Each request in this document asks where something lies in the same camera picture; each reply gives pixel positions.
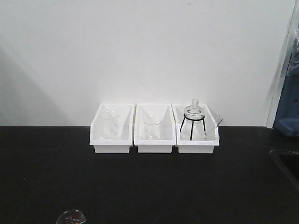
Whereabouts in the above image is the short clear glass beaker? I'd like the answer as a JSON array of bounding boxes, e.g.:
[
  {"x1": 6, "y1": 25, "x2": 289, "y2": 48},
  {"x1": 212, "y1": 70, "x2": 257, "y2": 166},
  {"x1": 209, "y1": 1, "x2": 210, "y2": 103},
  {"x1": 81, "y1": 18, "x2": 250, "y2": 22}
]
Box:
[{"x1": 142, "y1": 115, "x2": 162, "y2": 140}]

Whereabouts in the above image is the middle white plastic bin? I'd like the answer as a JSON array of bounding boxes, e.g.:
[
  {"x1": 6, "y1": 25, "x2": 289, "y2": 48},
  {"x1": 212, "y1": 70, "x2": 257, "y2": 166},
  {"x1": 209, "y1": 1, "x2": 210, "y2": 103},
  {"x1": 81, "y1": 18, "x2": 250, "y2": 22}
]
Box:
[{"x1": 134, "y1": 105, "x2": 176, "y2": 153}]

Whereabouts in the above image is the white plastic bin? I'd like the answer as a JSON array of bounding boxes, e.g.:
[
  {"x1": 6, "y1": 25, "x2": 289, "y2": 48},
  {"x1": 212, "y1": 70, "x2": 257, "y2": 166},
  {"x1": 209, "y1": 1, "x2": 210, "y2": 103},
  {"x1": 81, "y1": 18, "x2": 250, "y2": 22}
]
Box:
[
  {"x1": 134, "y1": 105, "x2": 176, "y2": 153},
  {"x1": 89, "y1": 104, "x2": 135, "y2": 154},
  {"x1": 172, "y1": 105, "x2": 220, "y2": 154}
]

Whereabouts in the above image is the tall clear glass beaker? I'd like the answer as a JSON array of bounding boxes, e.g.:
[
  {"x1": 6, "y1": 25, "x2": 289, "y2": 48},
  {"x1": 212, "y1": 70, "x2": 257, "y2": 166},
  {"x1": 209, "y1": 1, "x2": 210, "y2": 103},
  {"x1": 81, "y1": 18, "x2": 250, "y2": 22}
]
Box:
[{"x1": 100, "y1": 109, "x2": 119, "y2": 139}]

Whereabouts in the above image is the left white plastic bin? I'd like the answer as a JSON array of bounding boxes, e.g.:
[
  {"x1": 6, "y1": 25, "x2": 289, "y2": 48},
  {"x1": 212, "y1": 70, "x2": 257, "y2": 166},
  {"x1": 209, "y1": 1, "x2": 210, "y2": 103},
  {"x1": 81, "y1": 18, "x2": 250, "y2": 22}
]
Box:
[{"x1": 89, "y1": 104, "x2": 135, "y2": 154}]

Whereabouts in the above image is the clear glass flask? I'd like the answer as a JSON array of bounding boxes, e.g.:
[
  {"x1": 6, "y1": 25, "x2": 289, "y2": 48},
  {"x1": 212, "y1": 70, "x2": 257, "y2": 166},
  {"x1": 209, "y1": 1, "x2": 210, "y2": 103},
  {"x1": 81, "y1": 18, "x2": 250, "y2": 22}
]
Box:
[{"x1": 184, "y1": 98, "x2": 204, "y2": 118}]

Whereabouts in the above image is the small clear glass beaker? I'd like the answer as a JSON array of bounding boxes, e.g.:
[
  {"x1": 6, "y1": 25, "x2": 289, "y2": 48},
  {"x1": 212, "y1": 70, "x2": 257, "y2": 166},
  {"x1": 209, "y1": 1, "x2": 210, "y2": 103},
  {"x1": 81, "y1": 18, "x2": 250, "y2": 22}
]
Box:
[{"x1": 200, "y1": 132, "x2": 208, "y2": 140}]

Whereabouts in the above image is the right white plastic bin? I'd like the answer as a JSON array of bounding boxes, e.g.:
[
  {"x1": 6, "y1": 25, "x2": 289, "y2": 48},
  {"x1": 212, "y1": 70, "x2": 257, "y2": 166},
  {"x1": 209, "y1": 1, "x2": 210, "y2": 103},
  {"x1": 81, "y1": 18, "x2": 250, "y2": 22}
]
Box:
[{"x1": 172, "y1": 105, "x2": 220, "y2": 154}]

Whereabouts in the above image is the clear glass test tube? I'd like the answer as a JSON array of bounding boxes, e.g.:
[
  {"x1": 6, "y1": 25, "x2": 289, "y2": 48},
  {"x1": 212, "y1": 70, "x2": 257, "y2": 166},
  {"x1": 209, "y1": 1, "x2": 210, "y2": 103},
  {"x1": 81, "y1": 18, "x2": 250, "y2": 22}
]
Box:
[{"x1": 206, "y1": 114, "x2": 224, "y2": 138}]

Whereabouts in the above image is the beaker with red markings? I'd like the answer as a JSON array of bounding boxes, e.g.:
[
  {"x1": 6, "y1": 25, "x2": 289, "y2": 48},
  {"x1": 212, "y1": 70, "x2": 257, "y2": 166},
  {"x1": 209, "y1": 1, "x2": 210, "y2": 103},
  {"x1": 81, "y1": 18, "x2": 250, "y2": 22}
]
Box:
[{"x1": 56, "y1": 209, "x2": 86, "y2": 224}]

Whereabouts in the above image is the blue equipment with plastic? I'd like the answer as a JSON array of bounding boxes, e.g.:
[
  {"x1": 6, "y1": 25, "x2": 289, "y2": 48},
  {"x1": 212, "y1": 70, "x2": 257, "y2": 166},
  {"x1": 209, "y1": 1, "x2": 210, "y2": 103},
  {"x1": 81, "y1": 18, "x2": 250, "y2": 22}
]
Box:
[{"x1": 273, "y1": 0, "x2": 299, "y2": 135}]

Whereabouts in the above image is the black sink basin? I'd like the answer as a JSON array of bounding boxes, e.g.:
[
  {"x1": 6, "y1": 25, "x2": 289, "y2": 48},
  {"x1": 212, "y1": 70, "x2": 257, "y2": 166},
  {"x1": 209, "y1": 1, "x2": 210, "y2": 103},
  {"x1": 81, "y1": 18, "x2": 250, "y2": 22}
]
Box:
[{"x1": 269, "y1": 149, "x2": 299, "y2": 190}]

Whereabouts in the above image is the black wire tripod stand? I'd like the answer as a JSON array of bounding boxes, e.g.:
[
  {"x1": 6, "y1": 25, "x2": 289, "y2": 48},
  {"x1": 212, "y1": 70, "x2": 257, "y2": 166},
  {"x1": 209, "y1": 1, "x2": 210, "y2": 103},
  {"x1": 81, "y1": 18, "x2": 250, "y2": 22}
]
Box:
[{"x1": 179, "y1": 113, "x2": 206, "y2": 140}]

